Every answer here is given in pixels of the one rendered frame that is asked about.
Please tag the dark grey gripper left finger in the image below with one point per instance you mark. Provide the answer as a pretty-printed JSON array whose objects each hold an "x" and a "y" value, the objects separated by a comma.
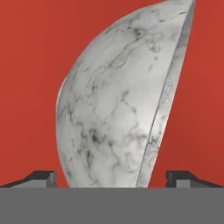
[{"x": 40, "y": 178}]

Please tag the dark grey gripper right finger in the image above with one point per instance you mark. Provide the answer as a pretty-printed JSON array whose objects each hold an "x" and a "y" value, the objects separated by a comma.
[{"x": 182, "y": 178}]

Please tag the white marble bowl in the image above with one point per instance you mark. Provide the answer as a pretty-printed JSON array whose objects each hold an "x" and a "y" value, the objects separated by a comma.
[{"x": 116, "y": 102}]

